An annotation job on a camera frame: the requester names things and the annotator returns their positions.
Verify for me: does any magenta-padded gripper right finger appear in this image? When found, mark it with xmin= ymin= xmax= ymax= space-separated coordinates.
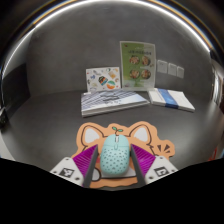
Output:
xmin=129 ymin=143 xmax=179 ymax=186

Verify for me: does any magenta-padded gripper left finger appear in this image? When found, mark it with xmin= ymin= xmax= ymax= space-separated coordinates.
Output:
xmin=49 ymin=143 xmax=100 ymax=188

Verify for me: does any mint green perforated computer mouse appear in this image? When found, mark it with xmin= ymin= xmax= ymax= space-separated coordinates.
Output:
xmin=99 ymin=133 xmax=131 ymax=177

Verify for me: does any orange corgi-shaped mouse pad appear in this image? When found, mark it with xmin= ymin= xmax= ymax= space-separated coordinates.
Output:
xmin=71 ymin=120 xmax=176 ymax=188

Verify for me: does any white book with blue band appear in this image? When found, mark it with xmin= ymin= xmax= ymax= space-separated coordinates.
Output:
xmin=147 ymin=87 xmax=196 ymax=113

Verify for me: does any grey striped cover book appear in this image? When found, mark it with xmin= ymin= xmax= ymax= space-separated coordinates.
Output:
xmin=80 ymin=89 xmax=151 ymax=118

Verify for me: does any white card with colourful stickers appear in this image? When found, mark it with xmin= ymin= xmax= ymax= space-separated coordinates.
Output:
xmin=85 ymin=66 xmax=121 ymax=93

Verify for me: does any acrylic stand with green menu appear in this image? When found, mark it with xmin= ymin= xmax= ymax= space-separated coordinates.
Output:
xmin=119 ymin=40 xmax=157 ymax=92

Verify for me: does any black panel with strap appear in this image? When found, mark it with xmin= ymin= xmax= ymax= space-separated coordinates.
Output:
xmin=0 ymin=63 xmax=30 ymax=129

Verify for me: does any row of white wall sockets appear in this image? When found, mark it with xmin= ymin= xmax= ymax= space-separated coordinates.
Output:
xmin=156 ymin=59 xmax=185 ymax=80

